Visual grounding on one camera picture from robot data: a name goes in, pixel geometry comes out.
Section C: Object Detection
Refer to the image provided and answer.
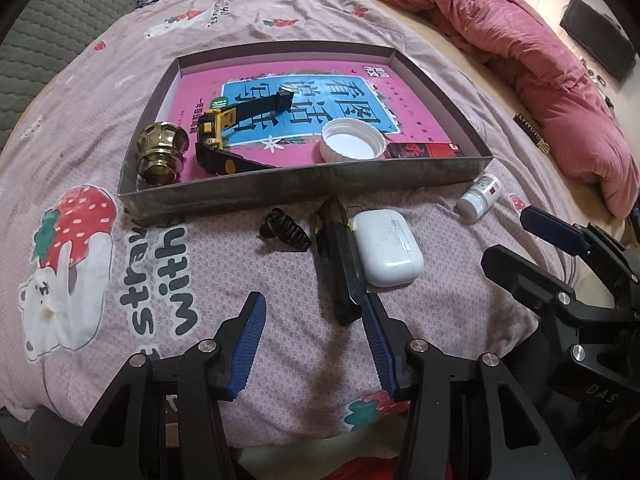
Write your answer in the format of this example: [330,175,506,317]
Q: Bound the pink Chinese workbook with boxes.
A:
[167,58,468,167]

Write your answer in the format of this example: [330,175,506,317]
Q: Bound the red black lighter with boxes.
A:
[386,143,463,158]

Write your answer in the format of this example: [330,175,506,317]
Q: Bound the white plastic jar lid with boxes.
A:
[319,118,386,162]

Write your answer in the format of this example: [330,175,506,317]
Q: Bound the black folding knife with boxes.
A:
[316,196,367,326]

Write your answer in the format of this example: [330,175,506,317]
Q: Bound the black gold label box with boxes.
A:
[513,113,550,155]

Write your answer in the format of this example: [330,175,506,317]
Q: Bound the grey quilted headboard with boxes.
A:
[1,0,137,143]

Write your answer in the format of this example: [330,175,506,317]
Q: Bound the brass door knob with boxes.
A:
[136,122,190,186]

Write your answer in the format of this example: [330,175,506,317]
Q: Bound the small white pill bottle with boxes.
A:
[457,174,501,223]

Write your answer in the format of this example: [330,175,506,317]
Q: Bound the white earbuds case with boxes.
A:
[350,209,424,288]

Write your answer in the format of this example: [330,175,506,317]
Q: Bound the pink rolled quilt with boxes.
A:
[383,0,639,219]

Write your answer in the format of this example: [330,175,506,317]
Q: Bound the pink strawberry print blanket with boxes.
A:
[1,0,578,448]

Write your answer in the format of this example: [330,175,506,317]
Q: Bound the wall television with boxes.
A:
[560,0,637,82]

